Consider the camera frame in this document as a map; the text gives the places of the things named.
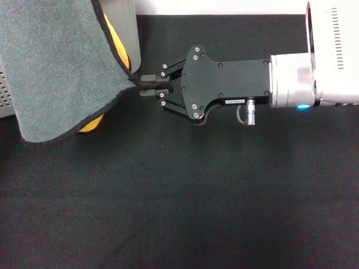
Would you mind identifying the silver metal cable plug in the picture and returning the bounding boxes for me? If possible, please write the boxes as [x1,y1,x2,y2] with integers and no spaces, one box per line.
[245,98,256,126]

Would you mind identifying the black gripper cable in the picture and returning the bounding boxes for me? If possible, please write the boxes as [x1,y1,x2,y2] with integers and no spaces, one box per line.
[236,105,247,124]

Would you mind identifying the grey towel with yellow back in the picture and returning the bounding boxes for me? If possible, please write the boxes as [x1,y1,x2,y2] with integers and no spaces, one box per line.
[0,0,146,148]

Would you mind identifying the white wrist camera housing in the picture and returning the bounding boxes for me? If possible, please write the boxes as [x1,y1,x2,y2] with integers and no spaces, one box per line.
[305,0,359,101]

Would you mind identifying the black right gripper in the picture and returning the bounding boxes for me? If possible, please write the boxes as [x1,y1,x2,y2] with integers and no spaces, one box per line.
[139,44,271,126]

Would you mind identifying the black tablecloth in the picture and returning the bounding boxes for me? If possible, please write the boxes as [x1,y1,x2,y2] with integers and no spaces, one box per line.
[0,13,359,269]

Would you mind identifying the grey perforated storage box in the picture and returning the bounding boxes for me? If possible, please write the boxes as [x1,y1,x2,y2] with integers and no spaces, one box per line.
[0,0,141,118]

